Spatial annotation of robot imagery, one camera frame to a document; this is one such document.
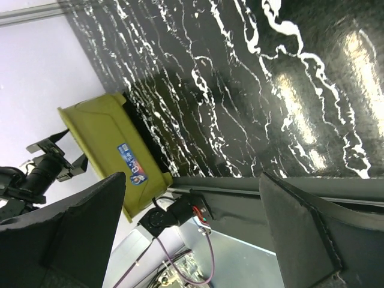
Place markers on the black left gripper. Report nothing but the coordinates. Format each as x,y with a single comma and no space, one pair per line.
22,191

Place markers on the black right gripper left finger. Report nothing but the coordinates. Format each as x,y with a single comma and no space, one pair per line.
65,244

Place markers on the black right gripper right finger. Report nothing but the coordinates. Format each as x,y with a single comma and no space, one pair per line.
324,244

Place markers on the left arm base joint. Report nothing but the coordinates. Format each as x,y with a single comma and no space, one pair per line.
168,212

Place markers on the olive green plastic bin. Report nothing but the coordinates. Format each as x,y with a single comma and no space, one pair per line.
107,136

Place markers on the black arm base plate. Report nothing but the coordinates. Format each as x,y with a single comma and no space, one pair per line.
243,207

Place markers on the aluminium frame rail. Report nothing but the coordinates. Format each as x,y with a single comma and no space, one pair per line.
31,14

